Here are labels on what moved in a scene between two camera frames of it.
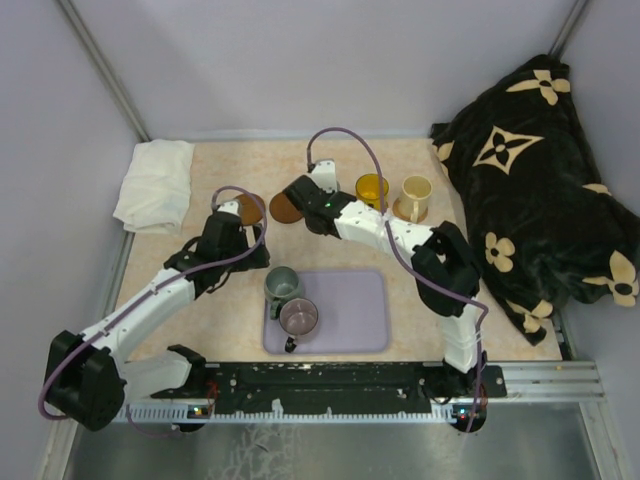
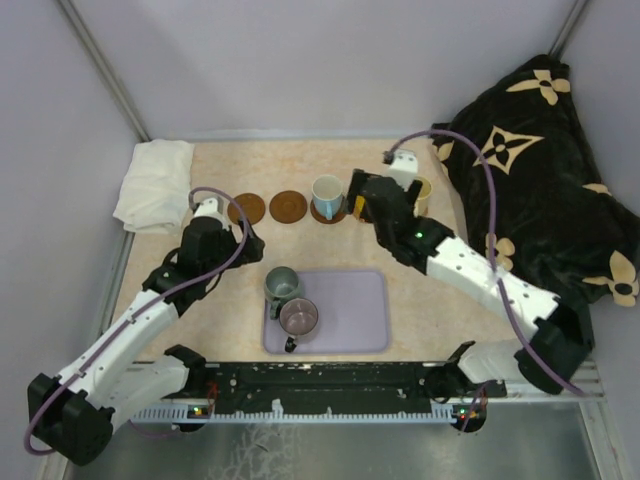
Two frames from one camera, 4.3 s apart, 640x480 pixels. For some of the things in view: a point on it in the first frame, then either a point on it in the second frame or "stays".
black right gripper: x=331 y=194 -> x=358 y=177
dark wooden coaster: x=250 y=209 stays
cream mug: x=415 y=192 stays
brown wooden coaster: x=283 y=209 stays
